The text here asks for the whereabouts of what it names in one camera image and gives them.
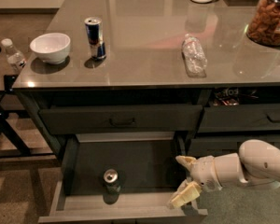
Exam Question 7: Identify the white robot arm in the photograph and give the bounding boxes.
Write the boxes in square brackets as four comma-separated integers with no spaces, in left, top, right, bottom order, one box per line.
[168,139,280,209]

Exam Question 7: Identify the green soda can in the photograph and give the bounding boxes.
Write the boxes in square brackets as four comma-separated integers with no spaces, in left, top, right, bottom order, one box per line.
[104,169,120,193]

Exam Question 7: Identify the clear plastic bottle on counter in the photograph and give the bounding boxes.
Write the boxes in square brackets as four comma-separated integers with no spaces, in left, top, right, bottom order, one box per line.
[181,34,207,78]

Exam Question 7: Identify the open grey middle drawer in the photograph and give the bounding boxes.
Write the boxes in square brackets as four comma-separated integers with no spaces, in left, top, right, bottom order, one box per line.
[38,136,208,224]

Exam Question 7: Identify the blue silver energy drink can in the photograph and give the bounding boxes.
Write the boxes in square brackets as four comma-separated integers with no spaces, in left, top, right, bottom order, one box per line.
[84,17,106,61]

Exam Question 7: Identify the grey middle right drawer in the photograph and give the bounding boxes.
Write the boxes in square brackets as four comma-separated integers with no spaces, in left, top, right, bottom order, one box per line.
[188,134,280,157]

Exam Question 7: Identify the dark side table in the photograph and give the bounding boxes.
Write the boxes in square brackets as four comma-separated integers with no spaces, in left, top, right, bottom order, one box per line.
[0,42,32,157]

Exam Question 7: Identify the clear jar of snacks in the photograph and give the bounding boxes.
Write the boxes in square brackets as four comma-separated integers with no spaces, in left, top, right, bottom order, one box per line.
[246,0,280,47]

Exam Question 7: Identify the grey top right drawer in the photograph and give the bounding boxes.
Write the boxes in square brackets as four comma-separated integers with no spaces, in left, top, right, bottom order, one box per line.
[199,104,280,133]

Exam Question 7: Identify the small water bottle white cap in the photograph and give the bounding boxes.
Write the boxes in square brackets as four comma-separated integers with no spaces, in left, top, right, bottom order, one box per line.
[1,38,26,74]

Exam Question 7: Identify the grey top left drawer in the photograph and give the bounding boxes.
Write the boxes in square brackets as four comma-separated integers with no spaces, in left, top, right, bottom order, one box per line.
[39,104,203,134]

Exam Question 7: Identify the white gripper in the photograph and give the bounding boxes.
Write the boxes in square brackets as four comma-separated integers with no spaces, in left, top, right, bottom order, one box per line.
[168,155,222,209]

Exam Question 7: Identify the white ceramic bowl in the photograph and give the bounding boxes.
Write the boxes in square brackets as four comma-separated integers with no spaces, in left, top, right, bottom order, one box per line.
[30,33,71,64]

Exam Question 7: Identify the snack packets in drawer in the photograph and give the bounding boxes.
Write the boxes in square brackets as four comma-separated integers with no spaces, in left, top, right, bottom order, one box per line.
[214,88,239,105]

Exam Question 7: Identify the grey counter cabinet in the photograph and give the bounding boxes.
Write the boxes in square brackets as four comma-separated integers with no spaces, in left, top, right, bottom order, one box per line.
[15,0,280,153]

